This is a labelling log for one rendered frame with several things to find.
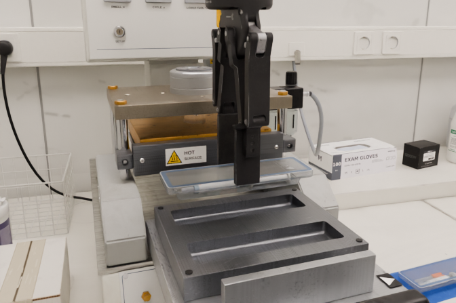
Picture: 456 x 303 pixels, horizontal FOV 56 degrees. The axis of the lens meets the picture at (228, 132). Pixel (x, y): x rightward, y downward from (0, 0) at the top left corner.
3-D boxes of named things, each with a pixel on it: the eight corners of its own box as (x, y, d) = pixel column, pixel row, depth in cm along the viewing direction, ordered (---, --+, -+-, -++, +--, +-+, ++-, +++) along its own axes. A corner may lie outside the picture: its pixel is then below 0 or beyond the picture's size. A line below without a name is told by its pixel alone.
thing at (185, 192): (168, 207, 48) (167, 188, 47) (159, 188, 53) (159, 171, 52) (313, 186, 54) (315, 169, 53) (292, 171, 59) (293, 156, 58)
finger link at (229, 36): (256, 30, 48) (260, 26, 47) (265, 127, 48) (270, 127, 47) (222, 30, 47) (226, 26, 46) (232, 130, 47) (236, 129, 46)
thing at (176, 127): (128, 137, 77) (125, 85, 75) (242, 127, 84) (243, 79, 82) (141, 166, 61) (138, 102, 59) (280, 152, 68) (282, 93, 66)
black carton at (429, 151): (401, 164, 132) (404, 142, 130) (421, 160, 136) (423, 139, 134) (417, 169, 127) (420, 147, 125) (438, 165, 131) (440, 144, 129)
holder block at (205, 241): (155, 224, 54) (153, 205, 54) (295, 203, 61) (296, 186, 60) (184, 302, 39) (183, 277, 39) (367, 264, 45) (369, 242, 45)
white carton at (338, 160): (307, 167, 129) (308, 144, 127) (368, 158, 137) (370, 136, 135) (331, 181, 118) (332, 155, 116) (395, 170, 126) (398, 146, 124)
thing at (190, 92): (107, 129, 82) (102, 62, 79) (256, 118, 92) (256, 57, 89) (118, 169, 60) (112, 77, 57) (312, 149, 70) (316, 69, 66)
